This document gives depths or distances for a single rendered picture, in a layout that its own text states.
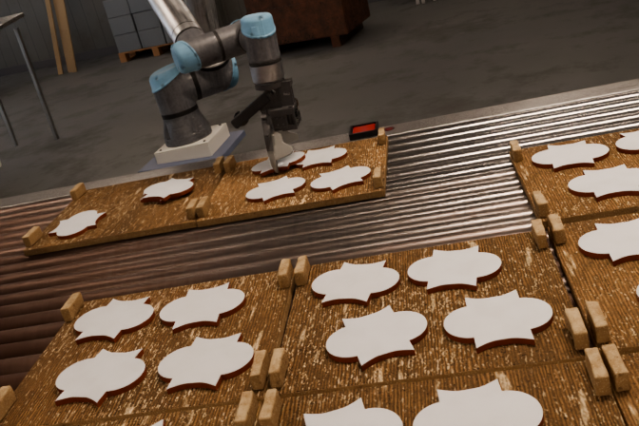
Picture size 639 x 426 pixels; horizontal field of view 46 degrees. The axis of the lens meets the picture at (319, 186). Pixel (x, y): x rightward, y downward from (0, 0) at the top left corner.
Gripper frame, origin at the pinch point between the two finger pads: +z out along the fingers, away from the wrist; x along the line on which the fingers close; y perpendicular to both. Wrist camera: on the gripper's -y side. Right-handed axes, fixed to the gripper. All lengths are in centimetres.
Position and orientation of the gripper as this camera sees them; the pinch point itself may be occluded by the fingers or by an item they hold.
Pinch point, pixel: (277, 162)
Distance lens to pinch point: 180.9
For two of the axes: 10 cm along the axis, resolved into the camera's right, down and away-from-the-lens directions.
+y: 9.8, -1.2, -1.7
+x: 1.1, -3.8, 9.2
